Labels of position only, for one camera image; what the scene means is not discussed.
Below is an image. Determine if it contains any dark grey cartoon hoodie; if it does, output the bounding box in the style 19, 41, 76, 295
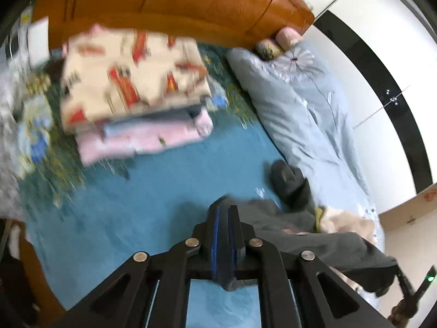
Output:
220, 160, 398, 294

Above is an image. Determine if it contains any beige fluffy garment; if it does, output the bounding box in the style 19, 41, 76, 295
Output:
317, 207, 376, 245

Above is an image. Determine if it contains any blue floral bed blanket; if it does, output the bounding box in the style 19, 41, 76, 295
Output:
19, 45, 282, 309

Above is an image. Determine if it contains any olive yellow knit sweater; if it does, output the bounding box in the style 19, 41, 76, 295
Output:
314, 207, 324, 233

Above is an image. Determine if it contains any pink folded garment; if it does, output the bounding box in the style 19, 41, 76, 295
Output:
76, 108, 213, 166

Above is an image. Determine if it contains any grey-blue floral duvet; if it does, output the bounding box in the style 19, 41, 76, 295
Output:
224, 39, 387, 310

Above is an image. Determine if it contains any cream red patterned folded cloth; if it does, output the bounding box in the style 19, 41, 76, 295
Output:
60, 25, 211, 133

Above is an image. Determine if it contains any white black wardrobe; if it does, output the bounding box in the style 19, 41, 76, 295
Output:
305, 0, 436, 213

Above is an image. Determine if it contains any floral patterned pillow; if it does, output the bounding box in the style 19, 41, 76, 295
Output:
256, 39, 284, 61

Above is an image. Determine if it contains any pink pillow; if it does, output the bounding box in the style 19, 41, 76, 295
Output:
275, 27, 303, 50

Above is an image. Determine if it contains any orange wooden headboard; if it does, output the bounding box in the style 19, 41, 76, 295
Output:
33, 0, 315, 49

